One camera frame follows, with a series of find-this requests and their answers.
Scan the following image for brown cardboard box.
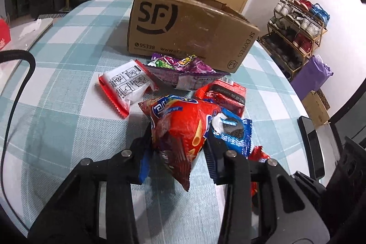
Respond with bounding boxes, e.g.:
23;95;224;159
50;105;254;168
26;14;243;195
126;0;261;73

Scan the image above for wooden shoe rack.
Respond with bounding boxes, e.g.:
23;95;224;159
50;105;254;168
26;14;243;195
259;0;329;81

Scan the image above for purple bag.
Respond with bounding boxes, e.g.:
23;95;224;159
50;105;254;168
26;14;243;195
290;55;334;100

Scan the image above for dark red snack packet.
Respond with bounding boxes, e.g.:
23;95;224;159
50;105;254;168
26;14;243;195
194;80;247;119

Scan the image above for red chip bag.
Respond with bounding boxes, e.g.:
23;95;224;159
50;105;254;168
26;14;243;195
138;95;222;191

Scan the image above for blue cookie packet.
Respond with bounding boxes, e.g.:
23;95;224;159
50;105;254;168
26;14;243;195
209;108;253;159

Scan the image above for red cookie packet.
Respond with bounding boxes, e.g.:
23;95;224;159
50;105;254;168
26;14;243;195
247;145;271;196

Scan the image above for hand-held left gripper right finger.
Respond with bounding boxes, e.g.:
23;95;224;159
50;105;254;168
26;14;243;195
204;135;329;244

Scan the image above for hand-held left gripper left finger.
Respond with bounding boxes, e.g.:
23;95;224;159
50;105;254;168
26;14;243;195
29;124;152;244

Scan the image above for white side table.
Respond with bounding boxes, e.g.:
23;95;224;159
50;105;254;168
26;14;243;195
8;17;55;51

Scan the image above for black cable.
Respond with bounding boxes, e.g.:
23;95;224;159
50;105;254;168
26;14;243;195
0;51;37;230

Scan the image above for open cardboard box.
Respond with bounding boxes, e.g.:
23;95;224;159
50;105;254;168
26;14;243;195
301;90;331;126

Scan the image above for purple candy packet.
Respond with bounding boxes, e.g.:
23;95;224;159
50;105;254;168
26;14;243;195
143;53;231;90

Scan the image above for white tissue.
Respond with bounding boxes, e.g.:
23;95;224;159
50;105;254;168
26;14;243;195
19;19;42;39

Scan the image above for pair of blue sneakers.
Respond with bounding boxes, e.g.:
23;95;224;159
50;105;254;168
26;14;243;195
310;4;329;23

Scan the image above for red white snack packet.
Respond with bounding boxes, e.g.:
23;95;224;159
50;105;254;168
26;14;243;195
98;59;159;119

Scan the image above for pair of red sneakers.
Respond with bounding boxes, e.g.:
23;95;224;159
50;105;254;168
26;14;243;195
297;0;315;11

